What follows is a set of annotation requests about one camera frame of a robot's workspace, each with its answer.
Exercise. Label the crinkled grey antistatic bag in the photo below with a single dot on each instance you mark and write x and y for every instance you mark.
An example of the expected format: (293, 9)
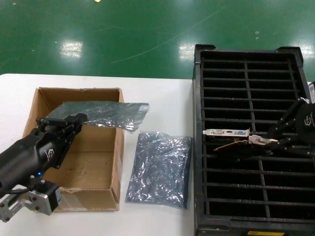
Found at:
(110, 114)

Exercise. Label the black slotted plastic container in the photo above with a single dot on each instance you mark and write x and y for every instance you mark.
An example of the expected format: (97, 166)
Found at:
(199, 98)

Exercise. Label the right wrist camera with label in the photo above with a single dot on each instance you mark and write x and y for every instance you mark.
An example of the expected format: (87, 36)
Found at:
(312, 93)

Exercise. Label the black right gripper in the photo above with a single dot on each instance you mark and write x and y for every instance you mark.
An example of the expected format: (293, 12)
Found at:
(306, 123)

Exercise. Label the brown cardboard box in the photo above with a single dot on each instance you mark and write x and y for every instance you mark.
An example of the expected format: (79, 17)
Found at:
(93, 199)

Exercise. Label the flat grey antistatic bag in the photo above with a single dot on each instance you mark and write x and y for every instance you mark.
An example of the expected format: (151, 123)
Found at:
(157, 172)

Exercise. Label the left wrist camera silver bracket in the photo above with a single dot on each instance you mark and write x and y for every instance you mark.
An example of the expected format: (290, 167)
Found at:
(41, 204)

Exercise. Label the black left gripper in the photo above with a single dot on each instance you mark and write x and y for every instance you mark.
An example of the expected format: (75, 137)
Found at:
(24, 159)

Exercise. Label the graphics card with silver bracket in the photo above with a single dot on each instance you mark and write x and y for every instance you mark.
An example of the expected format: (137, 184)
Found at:
(261, 140)
(216, 132)

